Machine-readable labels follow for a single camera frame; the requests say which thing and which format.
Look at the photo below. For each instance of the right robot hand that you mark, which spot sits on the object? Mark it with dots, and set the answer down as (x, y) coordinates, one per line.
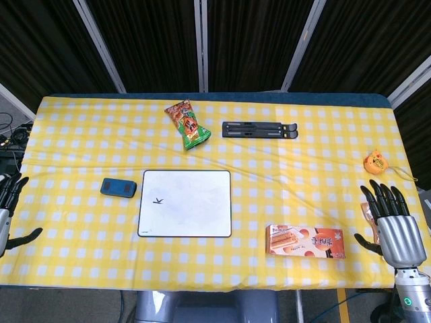
(397, 232)

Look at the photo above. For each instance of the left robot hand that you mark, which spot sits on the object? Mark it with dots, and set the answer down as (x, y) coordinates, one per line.
(7, 198)

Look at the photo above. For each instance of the blue whiteboard eraser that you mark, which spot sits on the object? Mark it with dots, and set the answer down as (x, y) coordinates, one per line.
(118, 187)

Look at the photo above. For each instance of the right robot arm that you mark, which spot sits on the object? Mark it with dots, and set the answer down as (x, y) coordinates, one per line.
(412, 296)

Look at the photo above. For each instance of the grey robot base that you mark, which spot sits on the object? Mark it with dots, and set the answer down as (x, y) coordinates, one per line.
(205, 306)

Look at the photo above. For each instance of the small clear snack packet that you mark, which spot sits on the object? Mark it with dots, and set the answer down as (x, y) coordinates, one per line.
(368, 215)

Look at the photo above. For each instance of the orange round toy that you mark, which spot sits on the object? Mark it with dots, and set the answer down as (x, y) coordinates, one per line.
(375, 162)

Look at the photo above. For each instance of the orange biscuit box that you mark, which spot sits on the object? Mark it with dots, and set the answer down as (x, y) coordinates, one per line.
(304, 242)

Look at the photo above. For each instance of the black folding stand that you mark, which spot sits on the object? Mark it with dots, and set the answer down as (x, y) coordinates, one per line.
(259, 130)

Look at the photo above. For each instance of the white drawing board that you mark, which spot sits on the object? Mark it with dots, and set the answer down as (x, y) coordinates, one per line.
(185, 203)

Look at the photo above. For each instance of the yellow checkered tablecloth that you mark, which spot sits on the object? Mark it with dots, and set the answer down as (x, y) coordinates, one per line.
(215, 191)

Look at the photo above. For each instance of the green orange snack bag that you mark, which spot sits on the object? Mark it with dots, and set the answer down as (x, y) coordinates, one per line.
(187, 124)

